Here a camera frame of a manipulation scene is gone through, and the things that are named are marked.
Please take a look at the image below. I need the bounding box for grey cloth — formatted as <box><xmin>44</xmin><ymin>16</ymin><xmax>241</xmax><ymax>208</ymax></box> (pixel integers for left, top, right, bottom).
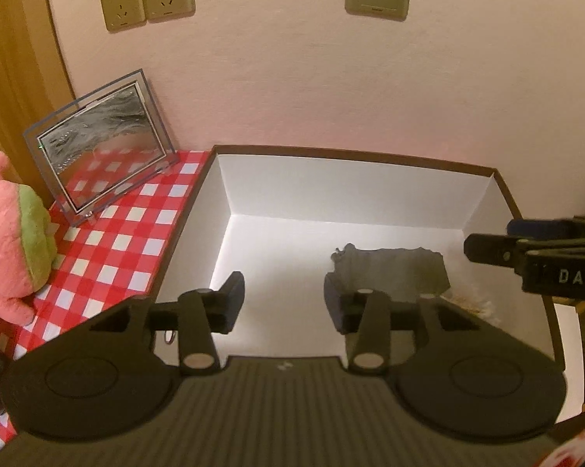
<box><xmin>330</xmin><ymin>243</ymin><xmax>452</xmax><ymax>303</ymax></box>

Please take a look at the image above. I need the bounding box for red white checkered tablecloth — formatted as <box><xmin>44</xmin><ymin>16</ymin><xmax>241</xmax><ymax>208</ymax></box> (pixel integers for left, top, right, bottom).
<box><xmin>0</xmin><ymin>150</ymin><xmax>213</xmax><ymax>451</ymax></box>

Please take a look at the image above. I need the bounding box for white fluffy cloth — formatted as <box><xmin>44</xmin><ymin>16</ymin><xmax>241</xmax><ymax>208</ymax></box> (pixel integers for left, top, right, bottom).
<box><xmin>437</xmin><ymin>292</ymin><xmax>503</xmax><ymax>326</ymax></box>

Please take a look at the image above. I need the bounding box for brown cardboard box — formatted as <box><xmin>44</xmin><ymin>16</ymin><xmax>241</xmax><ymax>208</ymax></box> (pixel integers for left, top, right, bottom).
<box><xmin>152</xmin><ymin>144</ymin><xmax>567</xmax><ymax>375</ymax></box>

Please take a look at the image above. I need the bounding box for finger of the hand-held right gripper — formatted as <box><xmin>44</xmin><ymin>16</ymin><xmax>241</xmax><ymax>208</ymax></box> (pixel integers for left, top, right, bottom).
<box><xmin>507</xmin><ymin>214</ymin><xmax>585</xmax><ymax>239</ymax></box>
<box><xmin>464</xmin><ymin>232</ymin><xmax>585</xmax><ymax>274</ymax></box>

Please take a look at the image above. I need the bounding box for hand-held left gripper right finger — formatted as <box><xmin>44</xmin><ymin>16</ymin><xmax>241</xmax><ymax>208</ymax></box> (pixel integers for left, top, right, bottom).
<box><xmin>323</xmin><ymin>272</ymin><xmax>488</xmax><ymax>375</ymax></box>

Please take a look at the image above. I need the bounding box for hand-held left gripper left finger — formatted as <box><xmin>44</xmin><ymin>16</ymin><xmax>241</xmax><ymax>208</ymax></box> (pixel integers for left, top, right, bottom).
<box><xmin>86</xmin><ymin>271</ymin><xmax>246</xmax><ymax>377</ymax></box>

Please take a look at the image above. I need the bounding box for glass photo frame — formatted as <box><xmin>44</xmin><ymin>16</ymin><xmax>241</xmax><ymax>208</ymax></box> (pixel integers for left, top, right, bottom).
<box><xmin>23</xmin><ymin>69</ymin><xmax>180</xmax><ymax>227</ymax></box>

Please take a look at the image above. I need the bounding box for pink plush toy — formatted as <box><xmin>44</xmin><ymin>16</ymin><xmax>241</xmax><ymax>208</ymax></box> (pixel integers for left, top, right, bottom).
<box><xmin>0</xmin><ymin>151</ymin><xmax>59</xmax><ymax>326</ymax></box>

